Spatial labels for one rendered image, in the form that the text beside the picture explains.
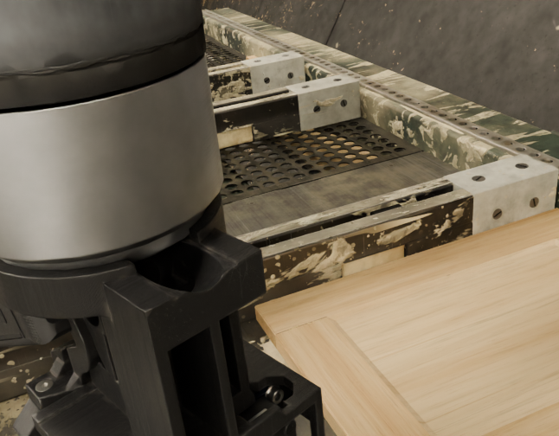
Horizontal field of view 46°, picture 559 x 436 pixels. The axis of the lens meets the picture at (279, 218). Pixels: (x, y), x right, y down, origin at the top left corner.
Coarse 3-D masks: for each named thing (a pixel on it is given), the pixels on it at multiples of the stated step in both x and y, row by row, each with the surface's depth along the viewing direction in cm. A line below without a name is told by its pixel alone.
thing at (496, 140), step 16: (208, 16) 204; (256, 32) 174; (288, 48) 154; (320, 64) 139; (368, 80) 125; (384, 96) 117; (400, 96) 116; (432, 112) 106; (448, 112) 105; (464, 128) 98; (480, 128) 98; (496, 144) 92; (512, 144) 91; (544, 160) 86
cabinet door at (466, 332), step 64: (448, 256) 74; (512, 256) 73; (320, 320) 66; (384, 320) 65; (448, 320) 64; (512, 320) 63; (320, 384) 58; (384, 384) 57; (448, 384) 56; (512, 384) 56
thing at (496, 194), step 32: (512, 160) 82; (416, 192) 77; (448, 192) 79; (480, 192) 76; (512, 192) 78; (544, 192) 80; (288, 224) 73; (320, 224) 73; (352, 224) 72; (384, 224) 72; (416, 224) 74; (448, 224) 76; (480, 224) 78; (288, 256) 68; (320, 256) 70; (352, 256) 72; (288, 288) 70; (0, 352) 60; (32, 352) 61; (0, 384) 61
